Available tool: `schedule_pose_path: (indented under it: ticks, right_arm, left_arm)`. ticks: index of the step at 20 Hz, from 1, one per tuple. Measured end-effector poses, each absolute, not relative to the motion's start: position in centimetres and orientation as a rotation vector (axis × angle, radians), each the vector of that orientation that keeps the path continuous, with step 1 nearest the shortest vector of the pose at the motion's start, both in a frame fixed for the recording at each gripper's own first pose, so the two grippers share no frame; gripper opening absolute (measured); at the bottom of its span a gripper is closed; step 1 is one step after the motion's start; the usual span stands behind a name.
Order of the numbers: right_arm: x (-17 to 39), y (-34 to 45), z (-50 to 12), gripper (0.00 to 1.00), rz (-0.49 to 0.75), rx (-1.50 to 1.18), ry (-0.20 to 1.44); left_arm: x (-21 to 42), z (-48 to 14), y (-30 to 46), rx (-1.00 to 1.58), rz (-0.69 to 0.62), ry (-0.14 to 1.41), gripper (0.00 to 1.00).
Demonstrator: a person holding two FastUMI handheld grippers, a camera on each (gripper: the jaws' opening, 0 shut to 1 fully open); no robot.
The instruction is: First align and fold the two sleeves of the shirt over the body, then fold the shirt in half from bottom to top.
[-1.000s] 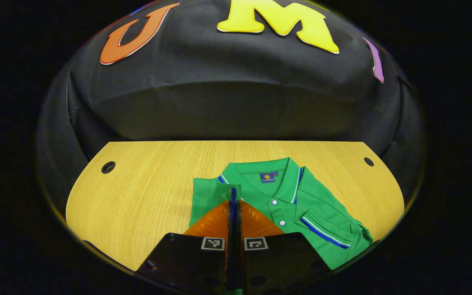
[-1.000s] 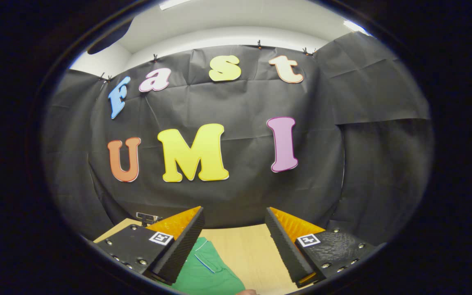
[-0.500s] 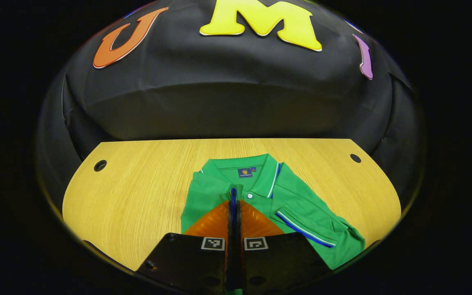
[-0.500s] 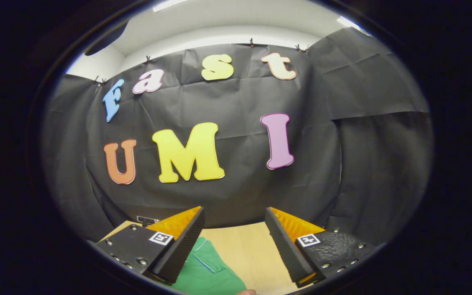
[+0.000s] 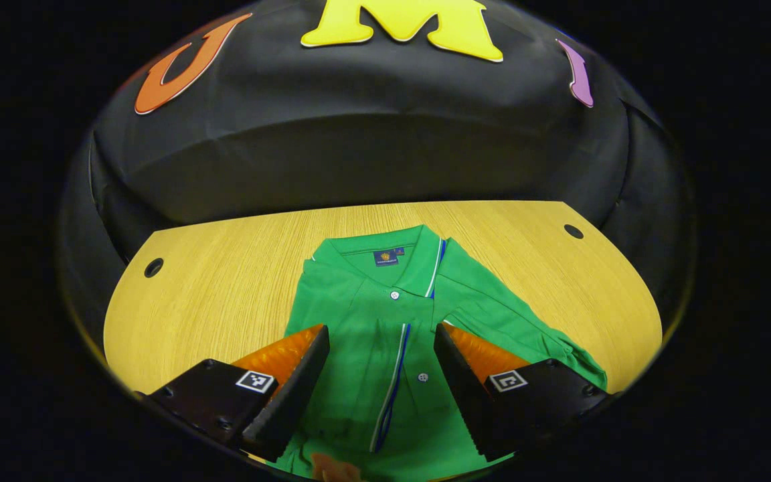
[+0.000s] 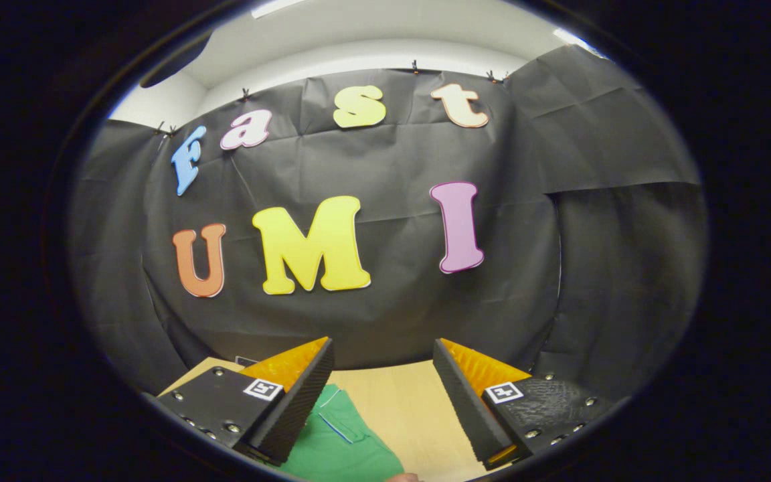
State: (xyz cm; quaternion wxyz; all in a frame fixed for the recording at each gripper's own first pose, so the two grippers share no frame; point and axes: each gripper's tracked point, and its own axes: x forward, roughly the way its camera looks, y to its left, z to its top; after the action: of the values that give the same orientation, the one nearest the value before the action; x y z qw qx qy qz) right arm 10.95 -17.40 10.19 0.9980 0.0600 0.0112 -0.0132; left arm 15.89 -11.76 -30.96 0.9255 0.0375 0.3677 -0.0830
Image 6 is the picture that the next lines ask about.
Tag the green T-shirt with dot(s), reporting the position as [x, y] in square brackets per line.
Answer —
[338, 448]

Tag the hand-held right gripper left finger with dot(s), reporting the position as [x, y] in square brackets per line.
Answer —
[304, 395]

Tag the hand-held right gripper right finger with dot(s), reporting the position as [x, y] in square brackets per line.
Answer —
[466, 402]

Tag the black backdrop cloth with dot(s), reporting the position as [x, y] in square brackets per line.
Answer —
[392, 314]

